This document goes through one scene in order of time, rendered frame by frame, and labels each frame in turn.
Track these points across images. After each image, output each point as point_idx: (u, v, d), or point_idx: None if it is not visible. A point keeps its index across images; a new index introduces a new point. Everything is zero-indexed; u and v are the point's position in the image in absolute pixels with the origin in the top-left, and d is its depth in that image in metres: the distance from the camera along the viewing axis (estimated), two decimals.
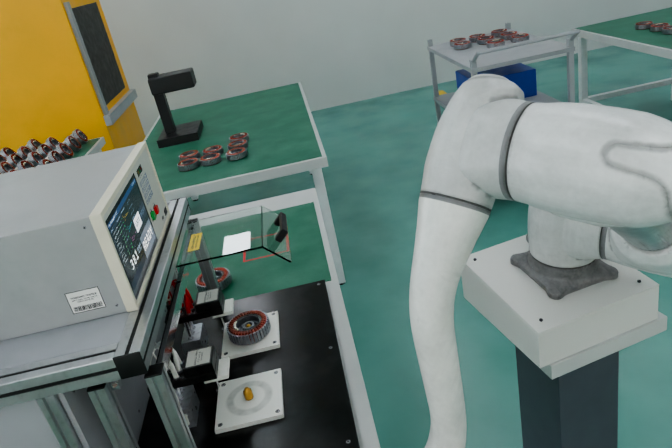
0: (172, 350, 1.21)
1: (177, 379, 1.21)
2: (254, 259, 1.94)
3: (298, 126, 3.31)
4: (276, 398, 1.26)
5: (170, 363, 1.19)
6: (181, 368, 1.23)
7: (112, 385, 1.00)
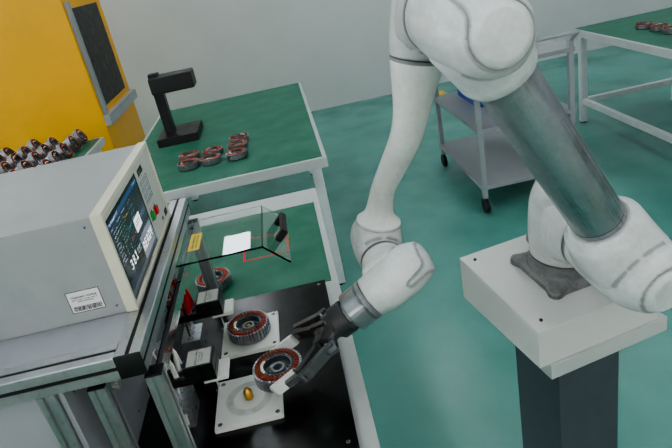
0: (172, 350, 1.21)
1: (177, 379, 1.21)
2: (254, 259, 1.94)
3: (298, 126, 3.31)
4: (276, 398, 1.26)
5: (170, 363, 1.19)
6: (181, 368, 1.23)
7: (112, 385, 1.00)
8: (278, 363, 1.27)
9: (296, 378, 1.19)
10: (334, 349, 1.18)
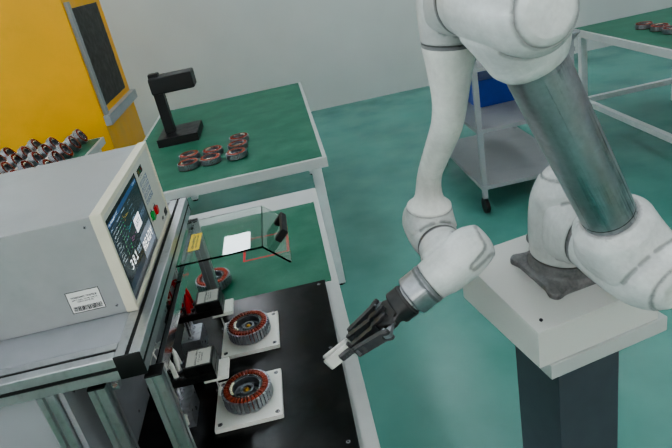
0: (172, 350, 1.21)
1: (177, 379, 1.21)
2: (254, 259, 1.94)
3: (298, 126, 3.31)
4: (276, 398, 1.26)
5: (170, 363, 1.19)
6: (181, 368, 1.23)
7: (112, 385, 1.00)
8: (247, 384, 1.28)
9: (350, 352, 1.24)
10: (389, 337, 1.19)
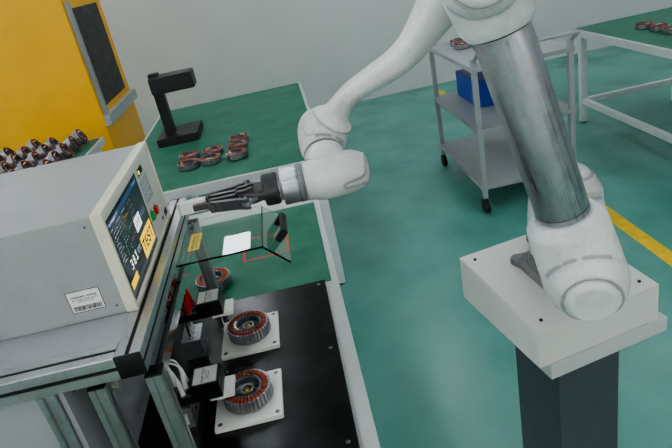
0: (179, 368, 1.23)
1: (184, 397, 1.22)
2: (254, 259, 1.94)
3: (298, 126, 3.31)
4: (276, 398, 1.26)
5: (177, 381, 1.21)
6: (188, 386, 1.25)
7: (112, 385, 1.00)
8: (247, 384, 1.28)
9: (204, 206, 1.29)
10: (246, 206, 1.26)
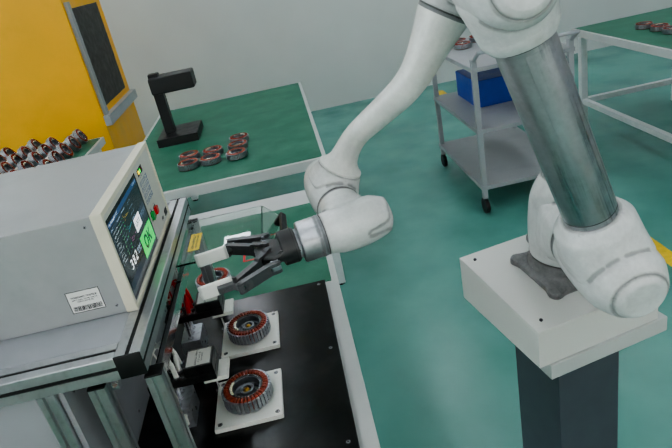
0: (172, 350, 1.21)
1: (177, 379, 1.21)
2: (254, 259, 1.94)
3: (298, 126, 3.31)
4: (276, 398, 1.26)
5: (170, 363, 1.19)
6: (181, 368, 1.23)
7: (112, 385, 1.00)
8: (247, 384, 1.28)
9: (231, 286, 1.11)
10: (280, 268, 1.14)
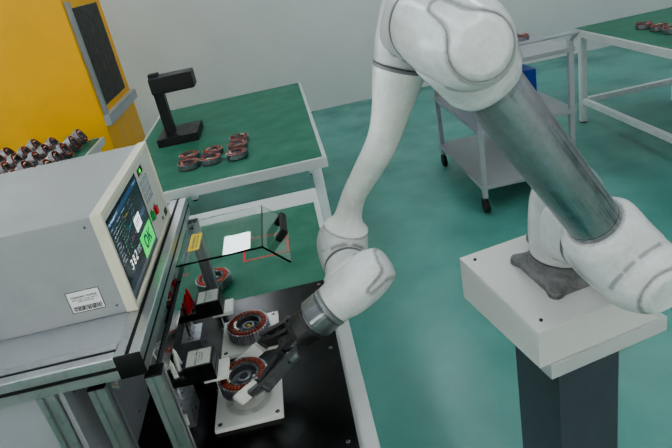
0: (172, 350, 1.21)
1: (177, 379, 1.21)
2: (254, 259, 1.94)
3: (298, 126, 3.31)
4: (276, 398, 1.26)
5: (170, 363, 1.19)
6: (181, 368, 1.23)
7: (112, 385, 1.00)
8: (244, 372, 1.27)
9: (258, 387, 1.18)
10: (295, 357, 1.17)
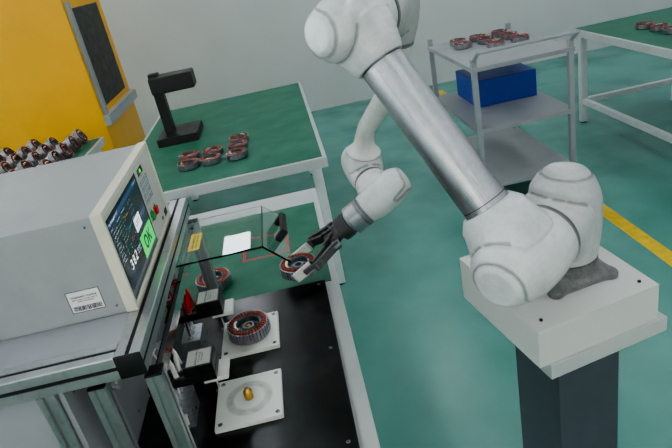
0: (172, 350, 1.21)
1: (177, 379, 1.21)
2: (254, 259, 1.94)
3: (298, 126, 3.31)
4: (276, 398, 1.26)
5: (170, 363, 1.19)
6: (181, 368, 1.23)
7: (112, 385, 1.00)
8: (298, 262, 1.71)
9: (311, 267, 1.63)
10: (339, 245, 1.62)
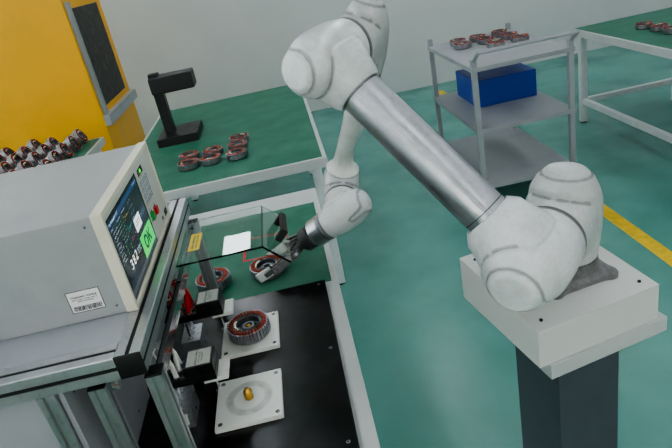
0: (172, 350, 1.21)
1: (177, 379, 1.21)
2: (254, 259, 1.94)
3: (298, 126, 3.31)
4: (276, 398, 1.26)
5: (170, 363, 1.19)
6: (181, 368, 1.23)
7: (112, 385, 1.00)
8: (268, 263, 1.84)
9: (271, 272, 1.74)
10: (296, 255, 1.71)
